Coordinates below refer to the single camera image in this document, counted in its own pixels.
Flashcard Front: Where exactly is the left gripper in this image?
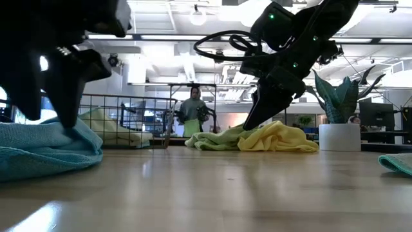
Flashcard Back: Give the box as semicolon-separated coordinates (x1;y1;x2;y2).
0;28;113;129

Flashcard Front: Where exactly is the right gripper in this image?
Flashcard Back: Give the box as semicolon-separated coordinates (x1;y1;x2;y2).
242;35;342;131

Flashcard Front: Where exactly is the teal microfiber towel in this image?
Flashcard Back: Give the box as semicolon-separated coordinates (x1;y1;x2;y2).
0;116;104;183

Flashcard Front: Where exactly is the pale green microfiber towel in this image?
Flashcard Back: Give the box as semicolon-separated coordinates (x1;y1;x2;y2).
79;108;155;148
378;152;412;177

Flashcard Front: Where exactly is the black wire basket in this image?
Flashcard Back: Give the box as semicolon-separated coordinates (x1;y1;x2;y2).
78;93;178;150

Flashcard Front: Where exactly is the yellow microfiber towel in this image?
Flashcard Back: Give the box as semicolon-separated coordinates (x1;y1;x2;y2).
237;120;320;153

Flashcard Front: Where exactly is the lime green microfiber towel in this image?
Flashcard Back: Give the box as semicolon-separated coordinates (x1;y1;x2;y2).
185;124;258;151

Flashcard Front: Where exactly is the background green plant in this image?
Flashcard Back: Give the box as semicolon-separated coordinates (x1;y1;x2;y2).
297;115;314;127

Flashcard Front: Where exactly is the snake plant in white pot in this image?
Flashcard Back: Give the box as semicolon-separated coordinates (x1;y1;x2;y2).
305;65;386;152

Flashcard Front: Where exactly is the standing person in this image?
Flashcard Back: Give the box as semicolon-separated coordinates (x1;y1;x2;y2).
178;86;210;130

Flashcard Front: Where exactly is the background green cloth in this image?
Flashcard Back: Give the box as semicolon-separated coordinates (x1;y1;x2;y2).
183;118;201;138

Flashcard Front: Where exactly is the seated person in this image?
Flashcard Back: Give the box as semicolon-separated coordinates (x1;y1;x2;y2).
347;115;370;132

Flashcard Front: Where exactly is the background black metal stand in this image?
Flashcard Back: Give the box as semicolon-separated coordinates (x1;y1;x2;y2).
167;82;218;135

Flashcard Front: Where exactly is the black computer monitor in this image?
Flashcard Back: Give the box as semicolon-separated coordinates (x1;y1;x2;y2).
359;101;396;129

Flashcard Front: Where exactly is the long ceiling light bar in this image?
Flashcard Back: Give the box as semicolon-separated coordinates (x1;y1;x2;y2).
86;34;412;45

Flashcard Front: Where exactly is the black box-shaped equipment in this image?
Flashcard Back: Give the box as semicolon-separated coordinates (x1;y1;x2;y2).
400;106;412;145

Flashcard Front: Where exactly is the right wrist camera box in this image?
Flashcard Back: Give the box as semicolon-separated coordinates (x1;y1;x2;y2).
239;59;268;78

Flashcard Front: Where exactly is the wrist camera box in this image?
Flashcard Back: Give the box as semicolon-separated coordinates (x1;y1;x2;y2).
85;0;133;38
239;59;268;78

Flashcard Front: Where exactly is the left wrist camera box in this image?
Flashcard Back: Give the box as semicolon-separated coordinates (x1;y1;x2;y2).
85;0;133;38

